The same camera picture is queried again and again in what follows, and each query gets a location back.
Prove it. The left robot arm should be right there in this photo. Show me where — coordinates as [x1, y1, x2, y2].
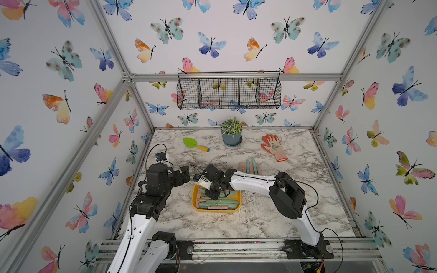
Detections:
[108, 163, 190, 273]

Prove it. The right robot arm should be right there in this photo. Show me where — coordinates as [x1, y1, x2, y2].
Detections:
[193, 164, 334, 259]

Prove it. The yellow storage box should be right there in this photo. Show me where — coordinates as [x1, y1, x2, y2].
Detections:
[191, 185, 242, 213]

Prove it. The pink ceramic knife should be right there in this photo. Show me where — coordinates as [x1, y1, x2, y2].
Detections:
[250, 160, 255, 174]

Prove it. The green yellow toy trowel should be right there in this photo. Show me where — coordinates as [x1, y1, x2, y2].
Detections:
[183, 138, 210, 152]

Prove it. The potted green plant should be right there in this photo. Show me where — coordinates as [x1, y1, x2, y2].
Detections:
[220, 117, 243, 147]

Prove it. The red white garden glove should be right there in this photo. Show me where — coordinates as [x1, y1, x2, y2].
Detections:
[261, 134, 288, 162]

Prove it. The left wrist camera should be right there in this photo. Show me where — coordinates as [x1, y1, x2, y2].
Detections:
[155, 152, 167, 162]

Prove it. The black wire wall basket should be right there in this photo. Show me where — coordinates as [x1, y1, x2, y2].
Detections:
[172, 71, 282, 111]

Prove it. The aluminium front rail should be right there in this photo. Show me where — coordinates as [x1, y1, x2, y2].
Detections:
[98, 238, 383, 263]

